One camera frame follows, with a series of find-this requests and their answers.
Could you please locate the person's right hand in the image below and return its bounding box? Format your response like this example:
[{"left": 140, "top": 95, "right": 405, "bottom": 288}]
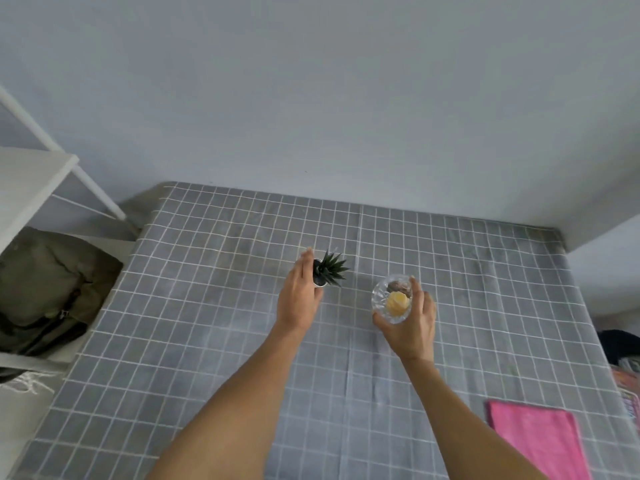
[{"left": 372, "top": 276, "right": 437, "bottom": 361}]

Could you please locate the person's left hand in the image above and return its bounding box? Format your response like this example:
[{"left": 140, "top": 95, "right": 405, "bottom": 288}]
[{"left": 276, "top": 247, "right": 325, "bottom": 335}]

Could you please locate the clear glass bowl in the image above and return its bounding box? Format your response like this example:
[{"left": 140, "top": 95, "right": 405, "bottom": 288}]
[{"left": 371, "top": 274, "right": 416, "bottom": 326}]

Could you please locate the small potted succulent plant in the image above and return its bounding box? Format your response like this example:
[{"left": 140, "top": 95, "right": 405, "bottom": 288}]
[{"left": 312, "top": 251, "right": 350, "bottom": 288}]

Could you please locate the person's right forearm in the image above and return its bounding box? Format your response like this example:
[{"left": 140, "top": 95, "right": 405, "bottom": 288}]
[{"left": 400, "top": 355, "right": 549, "bottom": 480}]

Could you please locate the person's left forearm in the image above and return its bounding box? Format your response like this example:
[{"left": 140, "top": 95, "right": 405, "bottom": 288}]
[{"left": 145, "top": 322, "right": 307, "bottom": 480}]

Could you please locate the grey checked tablecloth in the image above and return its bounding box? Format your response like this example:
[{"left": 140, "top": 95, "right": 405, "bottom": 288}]
[{"left": 15, "top": 182, "right": 640, "bottom": 480}]

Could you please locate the pink cloth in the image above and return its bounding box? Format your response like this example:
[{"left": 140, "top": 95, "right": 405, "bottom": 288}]
[{"left": 487, "top": 399, "right": 584, "bottom": 480}]

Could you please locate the black bag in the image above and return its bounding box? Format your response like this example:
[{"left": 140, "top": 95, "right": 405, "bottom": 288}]
[{"left": 597, "top": 329, "right": 640, "bottom": 368}]

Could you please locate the colourful printed packet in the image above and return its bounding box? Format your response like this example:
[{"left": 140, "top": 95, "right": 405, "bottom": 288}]
[{"left": 609, "top": 356, "right": 640, "bottom": 428}]

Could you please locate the olive green backpack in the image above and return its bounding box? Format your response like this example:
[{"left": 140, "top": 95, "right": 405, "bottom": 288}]
[{"left": 0, "top": 227, "right": 124, "bottom": 358}]

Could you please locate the white shelf rack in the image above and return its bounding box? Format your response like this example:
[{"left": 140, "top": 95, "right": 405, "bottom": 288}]
[{"left": 0, "top": 85, "right": 142, "bottom": 378}]

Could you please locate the white cord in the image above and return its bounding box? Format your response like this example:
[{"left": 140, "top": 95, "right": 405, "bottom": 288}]
[{"left": 0, "top": 370, "right": 60, "bottom": 396}]

